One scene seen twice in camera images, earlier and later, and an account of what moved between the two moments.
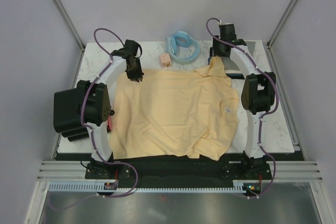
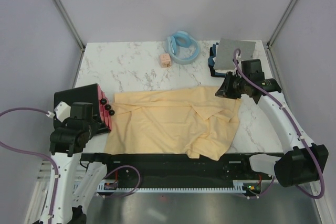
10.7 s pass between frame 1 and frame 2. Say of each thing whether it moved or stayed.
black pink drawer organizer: stayed
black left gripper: moved
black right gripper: moved
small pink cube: stayed
